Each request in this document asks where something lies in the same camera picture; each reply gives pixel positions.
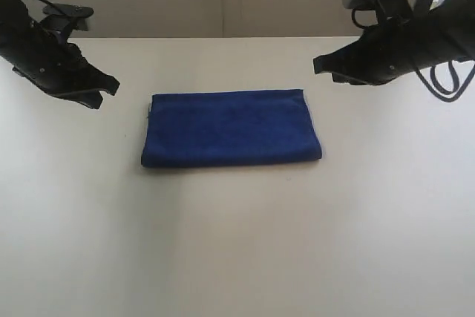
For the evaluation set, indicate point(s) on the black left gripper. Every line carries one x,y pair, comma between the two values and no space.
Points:
55,68

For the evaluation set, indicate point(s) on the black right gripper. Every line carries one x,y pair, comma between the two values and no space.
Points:
391,49

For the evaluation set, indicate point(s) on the blue towel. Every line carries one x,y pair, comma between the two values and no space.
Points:
240,128

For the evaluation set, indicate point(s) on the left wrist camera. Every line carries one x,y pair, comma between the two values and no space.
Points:
59,16

